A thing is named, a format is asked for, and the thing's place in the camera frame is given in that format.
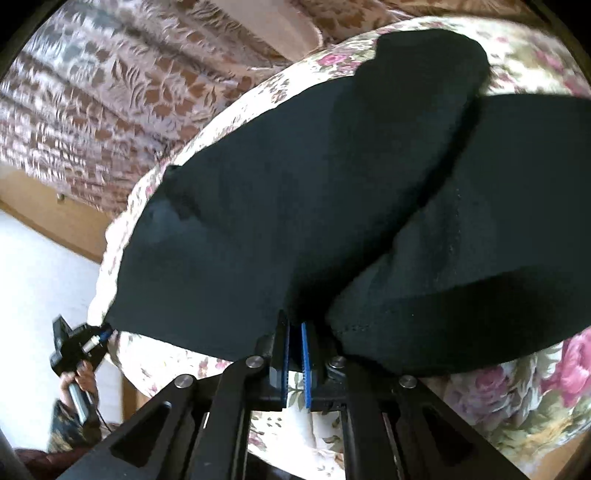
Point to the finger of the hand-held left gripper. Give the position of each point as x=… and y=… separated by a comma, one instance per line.
x=105, y=335

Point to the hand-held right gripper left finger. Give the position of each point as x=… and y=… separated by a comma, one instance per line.
x=282, y=355

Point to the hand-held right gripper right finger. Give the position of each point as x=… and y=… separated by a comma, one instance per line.
x=306, y=364

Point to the black pants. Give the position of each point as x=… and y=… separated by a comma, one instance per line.
x=323, y=207

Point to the person's left forearm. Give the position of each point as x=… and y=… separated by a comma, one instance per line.
x=69, y=429

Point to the person's left hand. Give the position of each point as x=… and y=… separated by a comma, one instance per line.
x=84, y=376

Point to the wooden baseboard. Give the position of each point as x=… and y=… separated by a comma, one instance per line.
x=51, y=212

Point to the floral bed sheet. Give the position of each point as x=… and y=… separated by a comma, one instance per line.
x=508, y=406

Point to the patterned curtain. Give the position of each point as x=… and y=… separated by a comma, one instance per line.
x=138, y=87

